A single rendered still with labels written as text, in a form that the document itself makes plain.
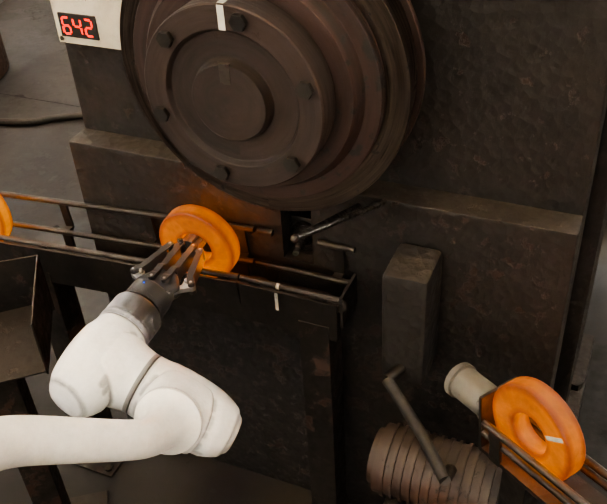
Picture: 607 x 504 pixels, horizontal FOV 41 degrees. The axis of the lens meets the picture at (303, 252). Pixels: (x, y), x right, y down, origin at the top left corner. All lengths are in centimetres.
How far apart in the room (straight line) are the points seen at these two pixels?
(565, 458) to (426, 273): 36
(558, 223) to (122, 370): 71
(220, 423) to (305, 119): 46
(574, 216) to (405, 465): 49
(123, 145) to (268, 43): 58
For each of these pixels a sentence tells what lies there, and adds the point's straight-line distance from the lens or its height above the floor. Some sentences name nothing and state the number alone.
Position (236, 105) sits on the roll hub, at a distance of 115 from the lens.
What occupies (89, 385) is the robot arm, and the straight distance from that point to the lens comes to 125.
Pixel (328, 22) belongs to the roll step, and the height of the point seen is 122.
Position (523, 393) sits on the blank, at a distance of 119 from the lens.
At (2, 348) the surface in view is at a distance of 163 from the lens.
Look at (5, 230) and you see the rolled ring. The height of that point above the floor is 67.
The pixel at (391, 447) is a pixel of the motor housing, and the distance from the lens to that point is 143.
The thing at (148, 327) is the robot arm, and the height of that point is 76.
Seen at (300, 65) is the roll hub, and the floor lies 118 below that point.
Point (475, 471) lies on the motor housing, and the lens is 141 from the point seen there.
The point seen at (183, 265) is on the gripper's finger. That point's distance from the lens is 144.
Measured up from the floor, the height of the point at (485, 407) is 70.
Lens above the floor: 163
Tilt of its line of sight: 37 degrees down
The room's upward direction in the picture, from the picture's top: 4 degrees counter-clockwise
